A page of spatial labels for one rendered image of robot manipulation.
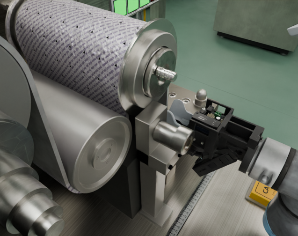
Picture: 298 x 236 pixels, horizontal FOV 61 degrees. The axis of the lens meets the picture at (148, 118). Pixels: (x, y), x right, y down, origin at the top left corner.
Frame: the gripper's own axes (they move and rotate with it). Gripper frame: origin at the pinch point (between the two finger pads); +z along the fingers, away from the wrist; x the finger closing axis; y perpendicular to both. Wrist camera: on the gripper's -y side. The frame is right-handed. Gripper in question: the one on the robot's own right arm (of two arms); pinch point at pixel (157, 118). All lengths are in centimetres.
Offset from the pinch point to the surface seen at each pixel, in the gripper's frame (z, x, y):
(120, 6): 29.3, -24.1, 9.7
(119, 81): -2.4, 13.1, 17.9
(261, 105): -5, -163, -109
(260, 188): -24.2, -8.6, -16.6
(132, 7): 29.3, -29.3, 7.9
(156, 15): 48, -71, -12
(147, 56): -3.6, 8.6, 19.8
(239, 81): 24, -187, -109
